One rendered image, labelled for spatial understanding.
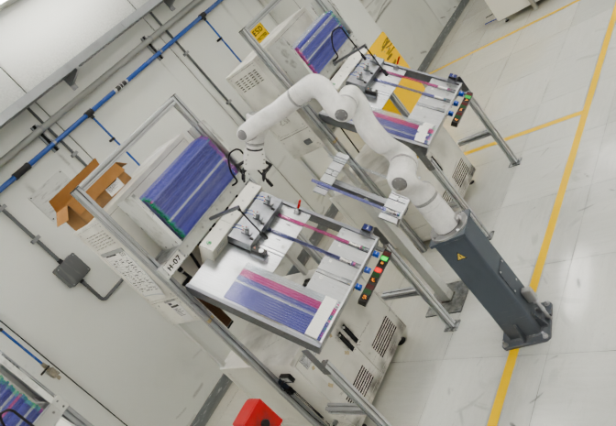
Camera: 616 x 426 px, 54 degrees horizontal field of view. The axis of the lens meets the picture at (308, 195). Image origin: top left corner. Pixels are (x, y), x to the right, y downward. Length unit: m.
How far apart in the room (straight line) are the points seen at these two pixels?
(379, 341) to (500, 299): 0.81
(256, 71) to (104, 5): 1.66
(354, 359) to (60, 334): 1.94
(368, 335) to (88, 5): 3.22
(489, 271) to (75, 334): 2.68
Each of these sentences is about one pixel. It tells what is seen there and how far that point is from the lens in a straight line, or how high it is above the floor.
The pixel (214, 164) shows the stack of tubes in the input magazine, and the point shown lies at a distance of 3.16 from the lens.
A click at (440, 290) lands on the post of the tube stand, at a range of 3.64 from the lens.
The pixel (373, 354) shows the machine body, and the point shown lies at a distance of 3.45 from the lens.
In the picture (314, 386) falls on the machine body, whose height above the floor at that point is 0.43.
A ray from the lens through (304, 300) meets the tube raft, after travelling 2.89.
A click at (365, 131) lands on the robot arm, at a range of 2.57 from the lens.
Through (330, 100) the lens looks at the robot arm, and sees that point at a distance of 2.49.
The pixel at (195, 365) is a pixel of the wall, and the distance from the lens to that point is 4.67.
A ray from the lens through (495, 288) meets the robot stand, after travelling 2.95.
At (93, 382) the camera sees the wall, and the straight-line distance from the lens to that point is 4.35.
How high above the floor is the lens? 2.07
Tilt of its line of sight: 18 degrees down
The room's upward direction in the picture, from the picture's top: 41 degrees counter-clockwise
